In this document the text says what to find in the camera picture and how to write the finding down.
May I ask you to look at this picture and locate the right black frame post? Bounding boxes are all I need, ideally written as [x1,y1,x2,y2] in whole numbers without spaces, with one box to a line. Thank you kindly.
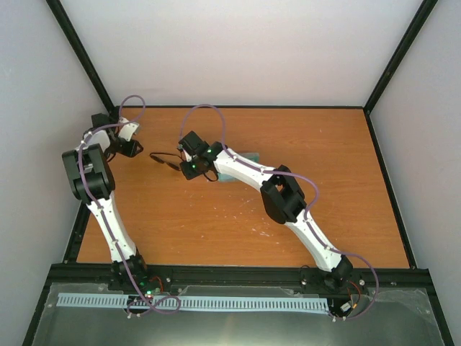
[363,0,439,113]

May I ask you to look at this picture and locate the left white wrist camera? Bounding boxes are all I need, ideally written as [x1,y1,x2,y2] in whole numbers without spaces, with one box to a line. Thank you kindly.
[118,117,140,141]

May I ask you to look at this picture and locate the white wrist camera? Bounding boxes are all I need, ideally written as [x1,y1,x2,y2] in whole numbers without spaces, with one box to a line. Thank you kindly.
[118,117,140,141]
[177,144,192,162]

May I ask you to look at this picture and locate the left black frame post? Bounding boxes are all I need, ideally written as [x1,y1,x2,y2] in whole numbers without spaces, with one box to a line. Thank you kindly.
[46,0,115,112]

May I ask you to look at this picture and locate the clear acrylic cover plate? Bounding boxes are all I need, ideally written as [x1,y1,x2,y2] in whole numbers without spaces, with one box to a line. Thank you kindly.
[32,284,444,345]

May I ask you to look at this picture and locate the grey glasses case green lining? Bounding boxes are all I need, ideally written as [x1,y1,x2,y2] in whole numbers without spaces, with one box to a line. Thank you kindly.
[213,150,260,188]

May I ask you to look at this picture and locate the black frame post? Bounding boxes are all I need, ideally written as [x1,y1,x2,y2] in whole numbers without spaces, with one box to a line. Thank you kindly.
[363,0,439,113]
[46,0,115,112]

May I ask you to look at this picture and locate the light blue slotted cable duct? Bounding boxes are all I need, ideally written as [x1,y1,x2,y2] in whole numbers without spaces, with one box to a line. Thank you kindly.
[55,293,328,314]

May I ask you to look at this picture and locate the left controller board with leds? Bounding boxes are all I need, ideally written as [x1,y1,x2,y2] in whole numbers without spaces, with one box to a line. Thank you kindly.
[138,276,164,298]

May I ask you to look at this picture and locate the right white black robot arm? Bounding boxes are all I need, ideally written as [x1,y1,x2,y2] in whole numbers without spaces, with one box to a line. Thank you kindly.
[179,131,353,291]

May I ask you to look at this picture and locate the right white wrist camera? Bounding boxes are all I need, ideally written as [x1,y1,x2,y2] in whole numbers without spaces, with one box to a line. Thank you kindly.
[177,144,192,162]

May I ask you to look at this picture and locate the black sunglasses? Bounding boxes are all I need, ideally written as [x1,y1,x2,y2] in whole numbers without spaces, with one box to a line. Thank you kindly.
[149,147,185,172]

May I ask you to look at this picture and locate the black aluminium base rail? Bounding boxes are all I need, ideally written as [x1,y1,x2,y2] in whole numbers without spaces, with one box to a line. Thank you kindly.
[45,263,434,295]

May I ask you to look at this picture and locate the right controller board with wires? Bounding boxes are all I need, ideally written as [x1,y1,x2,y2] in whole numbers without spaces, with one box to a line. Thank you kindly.
[340,280,362,314]

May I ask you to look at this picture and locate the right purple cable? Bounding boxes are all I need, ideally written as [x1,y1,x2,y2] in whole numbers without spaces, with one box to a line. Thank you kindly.
[179,104,380,322]

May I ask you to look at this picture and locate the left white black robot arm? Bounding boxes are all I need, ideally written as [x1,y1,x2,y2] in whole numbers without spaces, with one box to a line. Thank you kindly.
[62,113,150,290]

